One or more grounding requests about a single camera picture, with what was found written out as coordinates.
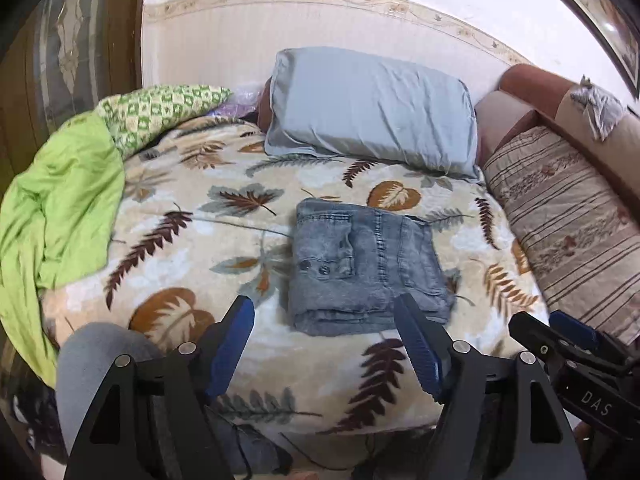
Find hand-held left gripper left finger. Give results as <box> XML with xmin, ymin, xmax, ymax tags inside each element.
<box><xmin>64</xmin><ymin>295</ymin><xmax>256</xmax><ymax>480</ymax></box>

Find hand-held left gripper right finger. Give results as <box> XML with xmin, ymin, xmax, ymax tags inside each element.
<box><xmin>393</xmin><ymin>292</ymin><xmax>587</xmax><ymax>480</ymax></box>

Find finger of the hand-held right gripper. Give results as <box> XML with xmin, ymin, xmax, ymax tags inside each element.
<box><xmin>508</xmin><ymin>312</ymin><xmax>568</xmax><ymax>376</ymax></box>
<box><xmin>549</xmin><ymin>310</ymin><xmax>601</xmax><ymax>348</ymax></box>

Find grey-blue denim pants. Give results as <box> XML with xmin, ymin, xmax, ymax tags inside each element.
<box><xmin>289</xmin><ymin>197</ymin><xmax>456</xmax><ymax>337</ymax></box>

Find striped beige cushion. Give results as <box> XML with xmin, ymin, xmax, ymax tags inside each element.
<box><xmin>482</xmin><ymin>125</ymin><xmax>640</xmax><ymax>347</ymax></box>

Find leaf print beige blanket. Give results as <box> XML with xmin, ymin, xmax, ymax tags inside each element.
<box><xmin>40</xmin><ymin>115</ymin><xmax>551</xmax><ymax>436</ymax></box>

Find person's grey trouser leg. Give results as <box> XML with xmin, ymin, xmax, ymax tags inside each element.
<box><xmin>55</xmin><ymin>322</ymin><xmax>293</xmax><ymax>478</ymax></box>

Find grey crumpled cloth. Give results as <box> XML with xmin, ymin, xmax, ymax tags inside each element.
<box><xmin>570</xmin><ymin>76</ymin><xmax>627</xmax><ymax>142</ymax></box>

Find lime green bed sheet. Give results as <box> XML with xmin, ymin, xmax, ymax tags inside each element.
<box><xmin>0</xmin><ymin>110</ymin><xmax>126</xmax><ymax>389</ymax></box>

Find brown sofa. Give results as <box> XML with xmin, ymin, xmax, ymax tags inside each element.
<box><xmin>475</xmin><ymin>64</ymin><xmax>640</xmax><ymax>346</ymax></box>

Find light blue pillow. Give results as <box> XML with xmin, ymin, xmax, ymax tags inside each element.
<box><xmin>264</xmin><ymin>47</ymin><xmax>481</xmax><ymax>182</ymax></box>

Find clear plastic bag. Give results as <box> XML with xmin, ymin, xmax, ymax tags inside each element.
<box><xmin>215</xmin><ymin>87</ymin><xmax>271</xmax><ymax>122</ymax></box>

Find brown pillow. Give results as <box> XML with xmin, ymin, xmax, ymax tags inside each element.
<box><xmin>255</xmin><ymin>77</ymin><xmax>277</xmax><ymax>132</ymax></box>

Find green patterned pillow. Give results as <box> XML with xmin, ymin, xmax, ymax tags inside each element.
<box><xmin>95</xmin><ymin>85</ymin><xmax>234</xmax><ymax>158</ymax></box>

